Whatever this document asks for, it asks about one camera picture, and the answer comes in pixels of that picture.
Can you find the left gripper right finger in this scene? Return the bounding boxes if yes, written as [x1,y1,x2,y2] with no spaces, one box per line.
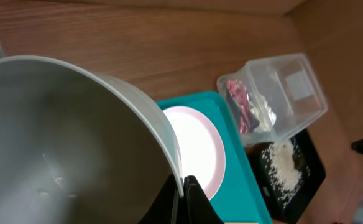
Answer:
[184,175,224,224]

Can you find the black food waste tray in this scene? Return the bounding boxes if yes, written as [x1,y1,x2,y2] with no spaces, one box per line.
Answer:
[247,129,326,223]

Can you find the clear plastic waste bin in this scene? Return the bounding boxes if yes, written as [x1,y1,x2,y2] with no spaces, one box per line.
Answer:
[217,53,328,146]

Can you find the white tissue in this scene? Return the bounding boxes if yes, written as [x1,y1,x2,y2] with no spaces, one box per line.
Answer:
[249,93,277,133]

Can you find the brown food scrap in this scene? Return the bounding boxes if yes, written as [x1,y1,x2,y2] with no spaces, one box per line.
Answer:
[292,152,306,172]

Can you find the grey-green bowl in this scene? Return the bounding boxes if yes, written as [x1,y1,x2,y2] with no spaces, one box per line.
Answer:
[0,55,183,223]

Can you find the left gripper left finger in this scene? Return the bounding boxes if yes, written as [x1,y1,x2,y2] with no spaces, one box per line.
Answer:
[138,174,179,224]

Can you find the upper wooden chopstick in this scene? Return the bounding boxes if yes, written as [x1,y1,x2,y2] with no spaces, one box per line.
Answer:
[224,222,259,224]

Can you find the white round plate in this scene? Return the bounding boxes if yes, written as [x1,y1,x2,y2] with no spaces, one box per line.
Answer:
[163,106,226,200]

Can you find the red snack wrapper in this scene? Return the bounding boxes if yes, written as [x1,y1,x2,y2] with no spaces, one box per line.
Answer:
[225,80,260,134]

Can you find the white rice pile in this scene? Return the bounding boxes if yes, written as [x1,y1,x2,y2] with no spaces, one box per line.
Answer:
[260,138,311,208]

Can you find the teal plastic tray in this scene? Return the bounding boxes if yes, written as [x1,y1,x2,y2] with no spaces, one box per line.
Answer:
[157,91,272,223]

